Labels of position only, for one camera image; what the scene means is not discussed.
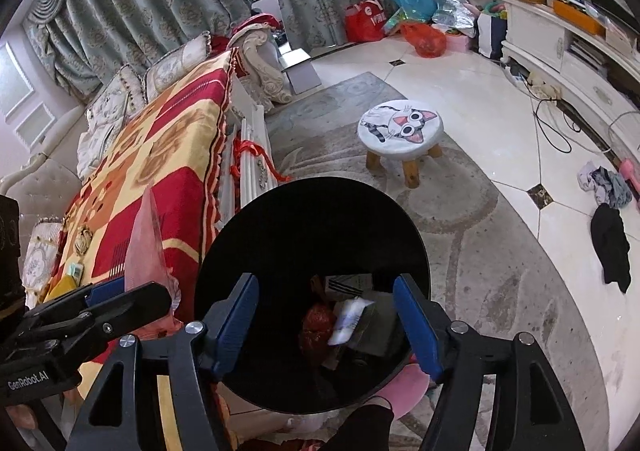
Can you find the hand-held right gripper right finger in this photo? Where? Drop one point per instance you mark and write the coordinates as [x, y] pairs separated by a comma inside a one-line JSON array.
[[415, 326]]

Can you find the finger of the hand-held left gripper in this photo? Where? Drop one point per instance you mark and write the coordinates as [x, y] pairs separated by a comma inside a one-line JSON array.
[[135, 303], [105, 290]]

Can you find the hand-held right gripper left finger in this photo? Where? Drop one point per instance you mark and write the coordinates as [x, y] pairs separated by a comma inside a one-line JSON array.
[[235, 321]]

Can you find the pink plastic bag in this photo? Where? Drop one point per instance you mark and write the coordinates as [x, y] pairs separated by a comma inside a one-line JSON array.
[[147, 251]]

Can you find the white and blue packet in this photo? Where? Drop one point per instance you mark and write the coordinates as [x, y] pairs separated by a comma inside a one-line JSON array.
[[347, 318]]

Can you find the white box with blue stripes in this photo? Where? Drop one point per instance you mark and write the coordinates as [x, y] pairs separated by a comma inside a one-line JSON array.
[[347, 285]]

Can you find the red plastic bag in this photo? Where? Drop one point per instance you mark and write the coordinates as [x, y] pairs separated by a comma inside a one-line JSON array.
[[317, 326]]

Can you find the black trash bin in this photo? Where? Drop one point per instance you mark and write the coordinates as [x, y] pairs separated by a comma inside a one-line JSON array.
[[310, 231]]

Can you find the teal tissue packet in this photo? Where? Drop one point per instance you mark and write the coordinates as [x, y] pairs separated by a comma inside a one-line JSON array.
[[76, 272]]

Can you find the yellow packet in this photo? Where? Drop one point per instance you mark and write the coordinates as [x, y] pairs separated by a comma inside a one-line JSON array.
[[62, 290]]

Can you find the crumpled tissue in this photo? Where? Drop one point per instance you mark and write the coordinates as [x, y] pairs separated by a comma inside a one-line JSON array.
[[84, 237]]

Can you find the pink slipper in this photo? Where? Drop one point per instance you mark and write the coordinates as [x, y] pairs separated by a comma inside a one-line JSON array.
[[405, 391]]

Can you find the white embroidered pillow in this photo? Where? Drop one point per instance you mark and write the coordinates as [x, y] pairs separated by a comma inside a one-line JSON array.
[[112, 111], [177, 66], [40, 256]]

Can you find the grey patterned rug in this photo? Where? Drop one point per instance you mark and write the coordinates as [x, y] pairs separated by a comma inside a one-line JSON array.
[[475, 256]]

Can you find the person's black trouser leg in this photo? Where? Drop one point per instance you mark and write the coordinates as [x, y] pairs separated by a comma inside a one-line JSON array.
[[357, 426]]

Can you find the tufted sofa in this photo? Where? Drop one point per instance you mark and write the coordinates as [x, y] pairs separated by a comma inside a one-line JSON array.
[[35, 181]]

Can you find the red orange printed blanket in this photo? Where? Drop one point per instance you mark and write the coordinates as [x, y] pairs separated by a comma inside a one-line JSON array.
[[170, 156]]

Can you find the red ribbon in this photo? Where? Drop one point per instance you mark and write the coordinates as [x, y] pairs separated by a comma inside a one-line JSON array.
[[255, 151]]

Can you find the cat print wooden stool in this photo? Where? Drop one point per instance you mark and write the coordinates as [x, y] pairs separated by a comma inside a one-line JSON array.
[[400, 126]]

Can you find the black clothing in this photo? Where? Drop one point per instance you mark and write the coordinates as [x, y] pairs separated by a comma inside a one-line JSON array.
[[610, 246]]

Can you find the grey clothing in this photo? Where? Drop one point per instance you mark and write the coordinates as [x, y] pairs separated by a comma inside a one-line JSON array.
[[605, 183]]

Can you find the white cardboard box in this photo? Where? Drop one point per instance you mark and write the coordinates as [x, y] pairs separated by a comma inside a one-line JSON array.
[[300, 71]]

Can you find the orange plastic bag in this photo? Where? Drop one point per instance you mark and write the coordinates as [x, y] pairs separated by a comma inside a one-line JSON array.
[[425, 38]]

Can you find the red shopping bag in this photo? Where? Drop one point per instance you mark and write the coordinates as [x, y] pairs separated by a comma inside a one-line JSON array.
[[365, 23]]

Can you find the silver foil bag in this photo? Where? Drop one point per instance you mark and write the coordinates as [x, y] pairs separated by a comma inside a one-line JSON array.
[[455, 13]]

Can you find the white cabinet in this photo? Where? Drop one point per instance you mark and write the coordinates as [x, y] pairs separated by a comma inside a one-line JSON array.
[[540, 26]]

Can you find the orange box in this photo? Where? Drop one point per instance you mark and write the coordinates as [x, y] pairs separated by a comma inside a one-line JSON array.
[[577, 16]]

